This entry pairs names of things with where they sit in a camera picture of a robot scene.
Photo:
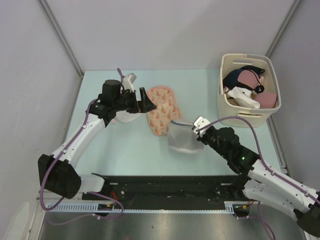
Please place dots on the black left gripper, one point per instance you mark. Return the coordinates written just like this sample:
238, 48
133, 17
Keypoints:
146, 105

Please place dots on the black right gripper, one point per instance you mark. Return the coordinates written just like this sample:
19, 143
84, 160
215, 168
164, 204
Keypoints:
202, 139

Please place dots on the white mesh laundry bag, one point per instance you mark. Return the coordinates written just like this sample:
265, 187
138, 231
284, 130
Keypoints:
182, 139

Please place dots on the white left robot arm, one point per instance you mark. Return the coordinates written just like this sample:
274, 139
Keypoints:
57, 171

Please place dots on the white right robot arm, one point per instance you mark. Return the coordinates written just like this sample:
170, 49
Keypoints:
259, 181

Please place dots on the floral peach mesh laundry bag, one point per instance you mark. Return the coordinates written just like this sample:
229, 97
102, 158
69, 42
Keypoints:
166, 110

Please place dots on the pink round mesh laundry bag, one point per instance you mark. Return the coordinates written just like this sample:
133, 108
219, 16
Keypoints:
125, 117

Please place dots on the navy blue bra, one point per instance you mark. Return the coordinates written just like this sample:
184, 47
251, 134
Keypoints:
247, 77

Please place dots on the white garment in basket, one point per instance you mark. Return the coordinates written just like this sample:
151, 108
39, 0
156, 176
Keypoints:
242, 97

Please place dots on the cream perforated plastic basket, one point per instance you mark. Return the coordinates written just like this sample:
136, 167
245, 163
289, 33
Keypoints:
228, 107

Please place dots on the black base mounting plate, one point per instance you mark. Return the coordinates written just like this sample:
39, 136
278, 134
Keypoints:
216, 188

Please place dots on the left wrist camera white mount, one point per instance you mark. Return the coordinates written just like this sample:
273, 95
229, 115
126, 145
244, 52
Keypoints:
128, 81

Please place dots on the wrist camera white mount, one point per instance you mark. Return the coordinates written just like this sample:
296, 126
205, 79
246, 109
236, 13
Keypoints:
128, 81
200, 126

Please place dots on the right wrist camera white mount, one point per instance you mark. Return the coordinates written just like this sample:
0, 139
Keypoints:
200, 126

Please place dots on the white slotted cable duct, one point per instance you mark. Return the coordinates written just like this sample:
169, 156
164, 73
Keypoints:
152, 206

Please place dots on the pink bra with black straps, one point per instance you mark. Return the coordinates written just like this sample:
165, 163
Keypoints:
266, 99

